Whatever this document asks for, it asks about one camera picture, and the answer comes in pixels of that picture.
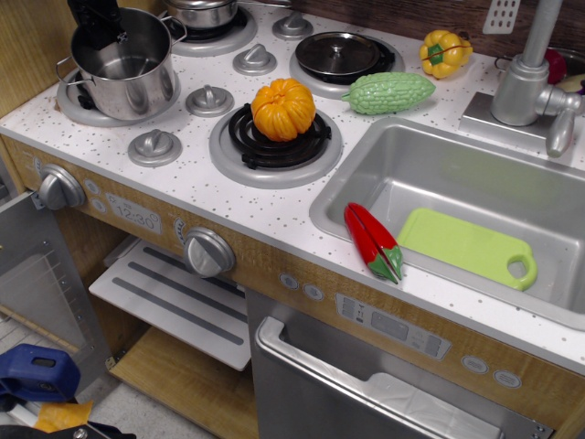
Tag white oven rack shelf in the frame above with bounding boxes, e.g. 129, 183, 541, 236
90, 240, 250, 371

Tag blue clamp tool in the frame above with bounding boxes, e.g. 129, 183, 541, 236
1, 344, 81, 402

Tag silver toy faucet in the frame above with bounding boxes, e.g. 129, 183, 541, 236
459, 1, 584, 158

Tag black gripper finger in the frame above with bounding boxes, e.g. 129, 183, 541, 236
67, 0, 91, 30
86, 0, 128, 50

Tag back left stove burner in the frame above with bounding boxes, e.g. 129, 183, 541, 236
172, 7, 258, 58

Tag front right stove burner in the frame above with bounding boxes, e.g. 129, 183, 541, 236
209, 104, 343, 189

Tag white slotted spatula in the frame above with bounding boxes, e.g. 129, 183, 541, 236
483, 0, 521, 35

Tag green toy bitter gourd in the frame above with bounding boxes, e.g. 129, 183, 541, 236
341, 72, 436, 115

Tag stove burner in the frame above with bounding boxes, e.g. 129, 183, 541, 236
209, 104, 343, 189
56, 72, 181, 128
172, 7, 258, 58
289, 36, 405, 100

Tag silver oven dial left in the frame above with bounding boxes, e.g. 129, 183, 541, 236
38, 164, 86, 210

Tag back right stove burner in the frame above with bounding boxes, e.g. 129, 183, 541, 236
289, 36, 405, 100

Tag red toy chili pepper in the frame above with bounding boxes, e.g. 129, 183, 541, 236
344, 202, 403, 284

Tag yellow toy bell pepper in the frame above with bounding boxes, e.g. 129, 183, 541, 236
419, 29, 473, 80

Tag dark steel pot lid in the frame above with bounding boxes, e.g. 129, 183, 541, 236
295, 32, 381, 76

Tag grey toy sink basin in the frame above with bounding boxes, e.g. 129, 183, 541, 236
310, 117, 584, 330

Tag grey stovetop knob front left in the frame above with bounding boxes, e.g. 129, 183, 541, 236
127, 129, 183, 167

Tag front left stove burner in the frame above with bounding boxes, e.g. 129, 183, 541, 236
56, 72, 181, 128

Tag grey stovetop knob back middle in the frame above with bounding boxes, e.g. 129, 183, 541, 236
232, 44, 278, 76

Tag silver oven dial right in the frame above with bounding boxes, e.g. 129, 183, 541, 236
183, 227, 236, 278

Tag small steel pot at back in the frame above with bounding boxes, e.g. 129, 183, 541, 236
164, 0, 239, 30

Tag tall steel toy pot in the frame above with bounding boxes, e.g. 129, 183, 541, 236
58, 7, 177, 121

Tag silver dishwasher door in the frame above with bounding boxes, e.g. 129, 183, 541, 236
246, 291, 555, 438

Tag grey stovetop knob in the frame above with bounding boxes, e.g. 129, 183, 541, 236
232, 44, 278, 76
127, 129, 183, 167
185, 84, 234, 118
272, 12, 314, 40

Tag silver oven dial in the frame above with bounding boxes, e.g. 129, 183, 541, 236
183, 227, 236, 278
38, 164, 86, 210

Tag orange toy pumpkin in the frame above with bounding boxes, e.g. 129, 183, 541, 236
250, 78, 316, 142

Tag open grey oven door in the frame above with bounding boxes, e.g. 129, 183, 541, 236
1, 192, 111, 399

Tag grey stovetop knob centre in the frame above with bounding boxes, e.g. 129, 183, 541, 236
185, 84, 234, 118

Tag yellow tape piece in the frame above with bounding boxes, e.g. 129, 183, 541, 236
34, 401, 93, 433

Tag green toy cutting board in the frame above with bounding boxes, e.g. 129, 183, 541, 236
398, 208, 538, 291

